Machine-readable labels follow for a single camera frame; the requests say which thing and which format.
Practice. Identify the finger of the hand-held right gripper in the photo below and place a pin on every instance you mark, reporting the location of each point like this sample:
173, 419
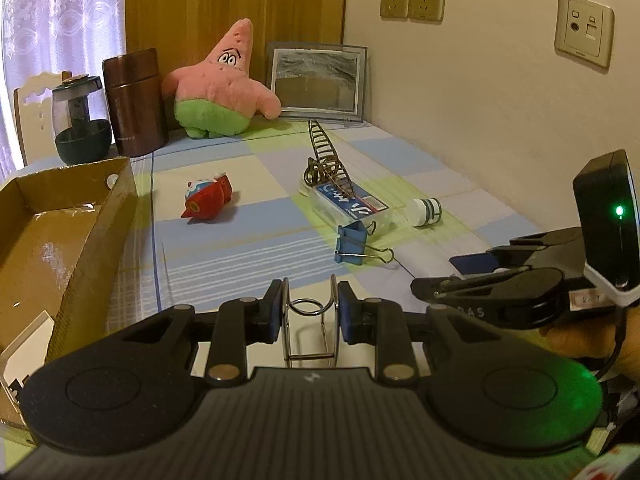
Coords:
465, 287
472, 263

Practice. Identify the pink starfish plush toy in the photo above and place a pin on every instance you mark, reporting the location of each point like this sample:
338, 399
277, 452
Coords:
215, 90

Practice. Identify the cardboard box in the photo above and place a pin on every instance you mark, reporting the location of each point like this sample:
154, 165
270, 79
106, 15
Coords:
75, 260

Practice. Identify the white wall data socket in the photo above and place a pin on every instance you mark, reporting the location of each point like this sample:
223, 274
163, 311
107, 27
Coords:
585, 27

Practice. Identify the white and green spool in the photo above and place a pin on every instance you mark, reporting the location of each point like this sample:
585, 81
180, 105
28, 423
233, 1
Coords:
422, 212

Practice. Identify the blue binder clip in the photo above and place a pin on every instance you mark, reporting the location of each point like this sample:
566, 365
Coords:
352, 242

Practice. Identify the clear plastic box blue label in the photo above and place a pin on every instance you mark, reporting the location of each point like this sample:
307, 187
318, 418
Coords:
360, 210

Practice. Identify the person's right hand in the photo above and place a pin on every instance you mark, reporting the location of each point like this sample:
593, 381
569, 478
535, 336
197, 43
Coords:
575, 342

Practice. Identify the grey picture frame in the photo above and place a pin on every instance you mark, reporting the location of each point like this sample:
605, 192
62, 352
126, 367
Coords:
317, 82

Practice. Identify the wooden door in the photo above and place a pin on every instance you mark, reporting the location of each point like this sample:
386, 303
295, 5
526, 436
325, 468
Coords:
200, 0

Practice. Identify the red and white printed cloth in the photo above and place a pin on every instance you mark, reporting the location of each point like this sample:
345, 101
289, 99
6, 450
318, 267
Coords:
615, 467

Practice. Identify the dark glass jar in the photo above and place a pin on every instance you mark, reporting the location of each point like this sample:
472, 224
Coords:
80, 135

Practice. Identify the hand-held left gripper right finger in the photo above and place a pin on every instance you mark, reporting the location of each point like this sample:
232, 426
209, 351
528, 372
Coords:
345, 312

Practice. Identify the red cat toy figure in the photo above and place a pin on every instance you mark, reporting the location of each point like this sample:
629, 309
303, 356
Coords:
207, 197

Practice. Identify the purple lace curtain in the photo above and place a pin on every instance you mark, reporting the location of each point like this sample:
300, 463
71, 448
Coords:
55, 15

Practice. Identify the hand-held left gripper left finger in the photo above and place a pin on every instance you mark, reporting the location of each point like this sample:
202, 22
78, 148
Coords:
273, 312

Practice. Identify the cream wooden chair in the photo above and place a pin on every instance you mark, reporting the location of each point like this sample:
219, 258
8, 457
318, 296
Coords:
32, 120

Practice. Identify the metal spiral hair claw clip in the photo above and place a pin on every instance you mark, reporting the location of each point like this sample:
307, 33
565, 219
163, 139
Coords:
327, 157

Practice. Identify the brown metal canister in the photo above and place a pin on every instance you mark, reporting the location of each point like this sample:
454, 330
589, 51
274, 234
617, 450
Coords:
135, 105

